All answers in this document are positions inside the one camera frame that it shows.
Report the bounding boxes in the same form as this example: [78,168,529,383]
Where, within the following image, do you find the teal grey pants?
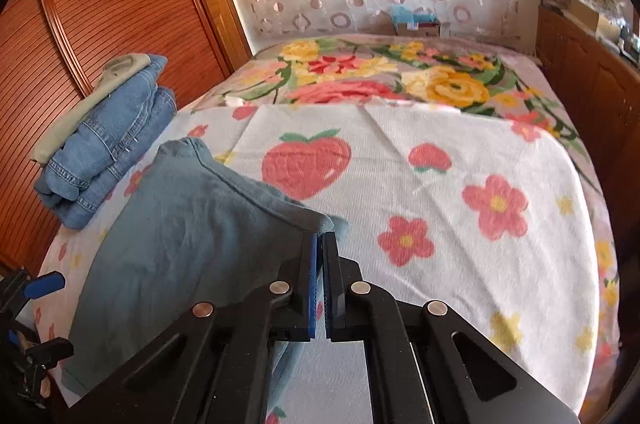
[62,138,348,396]

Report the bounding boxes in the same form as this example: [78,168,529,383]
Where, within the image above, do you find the folded blue jeans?
[34,54,177,230]

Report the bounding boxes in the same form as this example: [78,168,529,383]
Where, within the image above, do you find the white strawberry flower blanket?
[34,104,599,410]

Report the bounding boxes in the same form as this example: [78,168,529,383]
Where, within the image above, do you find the folded beige garment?
[29,53,151,166]

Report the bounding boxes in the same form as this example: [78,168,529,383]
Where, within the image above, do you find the large floral bedspread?
[190,35,620,423]

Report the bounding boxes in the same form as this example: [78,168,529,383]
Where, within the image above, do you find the cardboard box with blue cloth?
[390,6,442,37]

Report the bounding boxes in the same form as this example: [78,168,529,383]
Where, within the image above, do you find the wooden louvered wardrobe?
[1,0,250,272]

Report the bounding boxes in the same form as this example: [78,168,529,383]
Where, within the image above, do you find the wooden side cabinet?
[536,6,639,233]

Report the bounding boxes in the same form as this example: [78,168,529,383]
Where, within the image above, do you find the cardboard box on cabinet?
[568,0,620,42]

